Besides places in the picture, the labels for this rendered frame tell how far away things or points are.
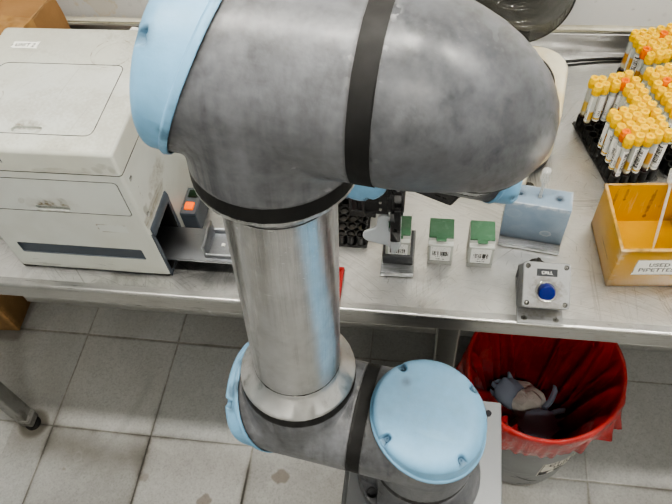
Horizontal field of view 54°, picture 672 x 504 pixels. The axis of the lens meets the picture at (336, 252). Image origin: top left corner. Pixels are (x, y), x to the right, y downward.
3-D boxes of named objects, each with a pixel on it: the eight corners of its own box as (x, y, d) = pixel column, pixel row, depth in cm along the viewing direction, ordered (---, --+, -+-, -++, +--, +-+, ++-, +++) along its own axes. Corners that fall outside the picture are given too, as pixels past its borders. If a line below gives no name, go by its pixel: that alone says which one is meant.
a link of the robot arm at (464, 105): (638, -30, 30) (529, 128, 78) (401, -56, 32) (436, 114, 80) (585, 220, 31) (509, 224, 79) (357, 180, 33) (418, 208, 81)
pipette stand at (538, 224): (497, 245, 112) (505, 208, 104) (502, 214, 116) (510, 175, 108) (558, 256, 110) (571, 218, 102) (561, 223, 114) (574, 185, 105)
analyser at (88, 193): (20, 266, 117) (-78, 145, 92) (75, 153, 132) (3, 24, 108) (187, 278, 113) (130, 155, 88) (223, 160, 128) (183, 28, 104)
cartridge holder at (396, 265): (380, 276, 110) (380, 264, 107) (384, 233, 115) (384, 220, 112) (412, 278, 109) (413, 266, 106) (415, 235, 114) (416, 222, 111)
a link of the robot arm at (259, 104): (357, 493, 72) (371, 56, 30) (228, 459, 74) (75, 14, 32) (381, 396, 79) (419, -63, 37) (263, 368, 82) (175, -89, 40)
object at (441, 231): (427, 264, 111) (428, 240, 105) (428, 241, 113) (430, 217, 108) (451, 265, 110) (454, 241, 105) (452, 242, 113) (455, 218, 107)
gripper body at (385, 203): (355, 182, 104) (351, 125, 94) (410, 184, 103) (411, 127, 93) (349, 220, 100) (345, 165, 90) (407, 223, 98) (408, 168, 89)
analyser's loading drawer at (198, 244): (150, 263, 112) (141, 245, 108) (161, 232, 116) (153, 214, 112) (268, 271, 110) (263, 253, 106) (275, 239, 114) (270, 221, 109)
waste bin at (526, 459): (439, 493, 174) (452, 433, 137) (444, 366, 194) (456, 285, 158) (589, 509, 169) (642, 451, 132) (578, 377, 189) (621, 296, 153)
